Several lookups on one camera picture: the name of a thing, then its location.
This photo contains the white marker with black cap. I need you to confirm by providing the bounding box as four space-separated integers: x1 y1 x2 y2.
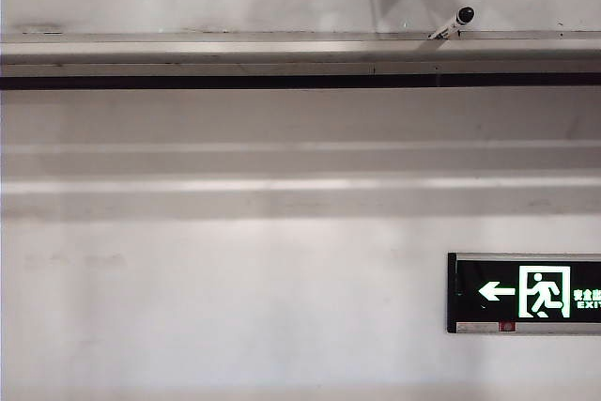
426 5 477 41

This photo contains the green illuminated exit sign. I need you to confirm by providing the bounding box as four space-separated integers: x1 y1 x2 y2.
446 251 601 336

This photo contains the aluminium whiteboard tray rail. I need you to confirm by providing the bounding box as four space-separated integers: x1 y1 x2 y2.
0 29 601 92

